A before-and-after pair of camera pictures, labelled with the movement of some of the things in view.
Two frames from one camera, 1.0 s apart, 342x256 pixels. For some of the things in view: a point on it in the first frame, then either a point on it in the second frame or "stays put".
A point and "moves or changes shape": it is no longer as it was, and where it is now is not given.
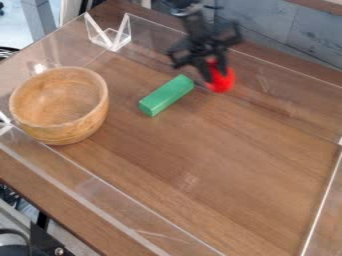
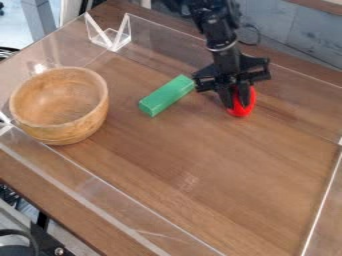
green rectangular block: x=166 y=95 stays put
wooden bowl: x=59 y=104 stays put
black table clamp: x=43 y=244 stays put
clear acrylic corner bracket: x=109 y=38 stays put
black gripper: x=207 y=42 -> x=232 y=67
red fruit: x=221 y=83 moves or changes shape
